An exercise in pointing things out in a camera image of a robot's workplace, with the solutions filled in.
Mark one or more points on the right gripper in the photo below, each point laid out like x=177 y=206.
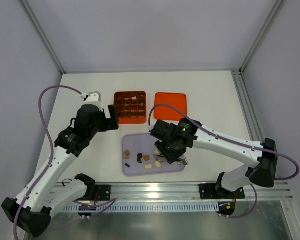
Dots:
x=167 y=154

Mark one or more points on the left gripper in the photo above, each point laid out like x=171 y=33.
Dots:
x=112 y=117

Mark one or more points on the metal serving tongs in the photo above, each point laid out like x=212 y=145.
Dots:
x=162 y=158

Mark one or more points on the orange tin lid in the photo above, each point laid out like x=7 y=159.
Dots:
x=175 y=100

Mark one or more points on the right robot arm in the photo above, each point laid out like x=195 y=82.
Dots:
x=244 y=151

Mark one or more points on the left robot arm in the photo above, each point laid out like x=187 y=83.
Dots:
x=33 y=209

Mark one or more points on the white swirl chocolate upper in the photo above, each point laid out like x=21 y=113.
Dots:
x=156 y=152

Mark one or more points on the white swirl chocolate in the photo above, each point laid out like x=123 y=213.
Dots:
x=156 y=152
x=158 y=164

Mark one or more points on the orange chocolate tin box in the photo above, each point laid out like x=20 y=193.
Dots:
x=125 y=114

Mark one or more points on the white swirl chocolate lower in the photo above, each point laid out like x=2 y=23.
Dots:
x=158 y=164

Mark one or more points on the tan heart chocolate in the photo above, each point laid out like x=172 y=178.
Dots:
x=126 y=151

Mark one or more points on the tan ridged square chocolate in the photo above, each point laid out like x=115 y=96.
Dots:
x=146 y=157

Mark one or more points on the tan brick chocolate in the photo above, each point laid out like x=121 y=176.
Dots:
x=127 y=157

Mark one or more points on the dark round foil chocolate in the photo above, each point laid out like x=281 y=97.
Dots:
x=139 y=155

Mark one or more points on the white rectangular chocolate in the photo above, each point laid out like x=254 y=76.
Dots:
x=148 y=166

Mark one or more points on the lavender plastic tray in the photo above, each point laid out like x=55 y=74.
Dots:
x=144 y=144

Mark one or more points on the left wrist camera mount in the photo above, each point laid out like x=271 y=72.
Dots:
x=92 y=98

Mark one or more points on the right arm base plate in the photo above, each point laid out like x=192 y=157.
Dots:
x=208 y=191

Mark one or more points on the aluminium frame rail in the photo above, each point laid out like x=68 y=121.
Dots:
x=189 y=191

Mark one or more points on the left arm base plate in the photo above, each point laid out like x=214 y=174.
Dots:
x=100 y=192

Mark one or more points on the slotted cable duct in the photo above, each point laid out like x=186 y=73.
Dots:
x=144 y=207

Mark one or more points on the right side aluminium rail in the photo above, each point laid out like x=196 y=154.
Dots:
x=252 y=120

